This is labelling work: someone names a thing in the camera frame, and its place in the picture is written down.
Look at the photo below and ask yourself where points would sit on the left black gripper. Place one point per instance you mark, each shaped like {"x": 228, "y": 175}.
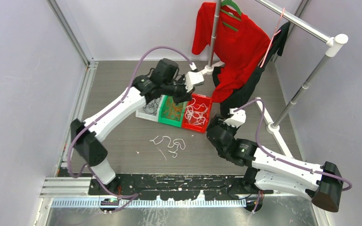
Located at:
{"x": 185, "y": 95}

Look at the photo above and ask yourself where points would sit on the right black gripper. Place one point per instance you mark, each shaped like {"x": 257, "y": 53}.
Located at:
{"x": 218, "y": 120}

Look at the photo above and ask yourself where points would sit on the black t-shirt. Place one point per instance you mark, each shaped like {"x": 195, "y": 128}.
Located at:
{"x": 240, "y": 96}

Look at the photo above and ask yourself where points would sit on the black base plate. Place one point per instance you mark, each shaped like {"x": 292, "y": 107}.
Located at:
{"x": 181, "y": 187}

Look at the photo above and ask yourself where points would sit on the red t-shirt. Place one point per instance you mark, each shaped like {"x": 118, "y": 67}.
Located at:
{"x": 240, "y": 44}

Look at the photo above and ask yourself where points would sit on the white plastic bin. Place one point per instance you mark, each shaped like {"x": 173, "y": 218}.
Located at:
{"x": 150, "y": 111}

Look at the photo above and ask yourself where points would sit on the red plastic bin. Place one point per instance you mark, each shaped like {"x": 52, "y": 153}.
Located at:
{"x": 197, "y": 113}

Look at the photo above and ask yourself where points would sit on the green clothes hanger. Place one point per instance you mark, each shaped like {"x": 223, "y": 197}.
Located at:
{"x": 231, "y": 9}

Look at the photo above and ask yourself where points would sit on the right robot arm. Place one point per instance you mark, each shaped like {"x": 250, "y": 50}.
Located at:
{"x": 268, "y": 170}

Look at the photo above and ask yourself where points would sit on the green plastic bin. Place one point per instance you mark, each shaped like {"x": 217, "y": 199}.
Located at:
{"x": 170, "y": 113}

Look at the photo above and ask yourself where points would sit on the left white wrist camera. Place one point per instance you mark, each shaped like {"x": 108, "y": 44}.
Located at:
{"x": 193, "y": 79}

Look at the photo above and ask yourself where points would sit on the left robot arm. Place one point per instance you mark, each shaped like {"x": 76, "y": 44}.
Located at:
{"x": 87, "y": 135}

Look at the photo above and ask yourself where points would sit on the aluminium frame rail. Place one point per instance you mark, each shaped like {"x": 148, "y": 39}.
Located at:
{"x": 88, "y": 192}

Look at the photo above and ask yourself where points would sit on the pink clothes hanger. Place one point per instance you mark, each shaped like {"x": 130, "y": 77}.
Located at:
{"x": 276, "y": 31}

